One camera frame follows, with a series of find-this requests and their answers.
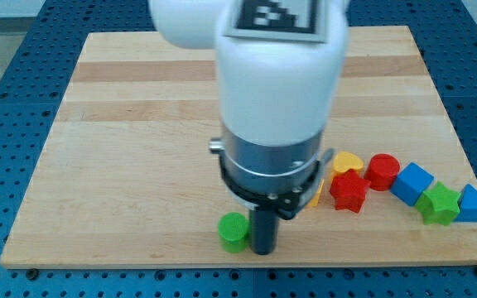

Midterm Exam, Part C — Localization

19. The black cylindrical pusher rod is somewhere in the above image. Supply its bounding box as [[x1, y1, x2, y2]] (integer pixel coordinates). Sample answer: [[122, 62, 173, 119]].
[[248, 208, 279, 255]]

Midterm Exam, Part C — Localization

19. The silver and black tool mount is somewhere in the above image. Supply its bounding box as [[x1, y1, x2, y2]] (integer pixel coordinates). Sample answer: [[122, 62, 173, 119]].
[[209, 127, 335, 220]]

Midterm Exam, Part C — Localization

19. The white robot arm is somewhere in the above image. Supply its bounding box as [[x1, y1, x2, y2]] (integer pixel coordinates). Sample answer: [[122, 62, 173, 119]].
[[148, 0, 349, 255]]

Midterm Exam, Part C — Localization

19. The yellow hexagon block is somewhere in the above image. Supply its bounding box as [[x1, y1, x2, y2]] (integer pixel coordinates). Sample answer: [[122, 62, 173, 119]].
[[306, 179, 325, 208]]

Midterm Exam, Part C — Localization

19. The red star block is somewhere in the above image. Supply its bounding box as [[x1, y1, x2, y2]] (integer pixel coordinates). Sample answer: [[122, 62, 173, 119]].
[[329, 170, 371, 214]]

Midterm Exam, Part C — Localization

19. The green star block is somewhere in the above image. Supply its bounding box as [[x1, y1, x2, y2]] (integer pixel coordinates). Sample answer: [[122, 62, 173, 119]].
[[414, 181, 461, 226]]

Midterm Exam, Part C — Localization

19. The green cylinder block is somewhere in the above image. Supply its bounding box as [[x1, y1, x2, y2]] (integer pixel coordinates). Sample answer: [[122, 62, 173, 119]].
[[217, 212, 249, 253]]

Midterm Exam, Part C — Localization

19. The yellow heart block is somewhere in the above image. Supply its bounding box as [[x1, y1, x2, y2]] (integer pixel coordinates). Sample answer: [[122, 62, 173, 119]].
[[329, 151, 364, 180]]

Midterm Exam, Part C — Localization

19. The red cylinder block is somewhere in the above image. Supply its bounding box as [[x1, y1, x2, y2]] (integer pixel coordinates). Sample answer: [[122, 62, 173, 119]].
[[364, 153, 400, 191]]

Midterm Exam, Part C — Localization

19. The blue cube block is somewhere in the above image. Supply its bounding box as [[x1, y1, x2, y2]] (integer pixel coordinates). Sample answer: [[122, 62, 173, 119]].
[[390, 162, 434, 206]]

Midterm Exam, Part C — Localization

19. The wooden board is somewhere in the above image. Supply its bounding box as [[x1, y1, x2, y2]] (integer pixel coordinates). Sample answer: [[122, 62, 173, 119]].
[[0, 26, 477, 270]]

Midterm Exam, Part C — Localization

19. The black and white fiducial marker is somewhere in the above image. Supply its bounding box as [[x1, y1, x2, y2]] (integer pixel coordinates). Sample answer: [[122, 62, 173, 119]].
[[224, 0, 327, 43]]

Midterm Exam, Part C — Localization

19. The blue triangle block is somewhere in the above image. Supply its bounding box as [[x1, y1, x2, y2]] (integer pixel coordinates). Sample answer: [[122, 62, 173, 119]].
[[455, 184, 477, 223]]

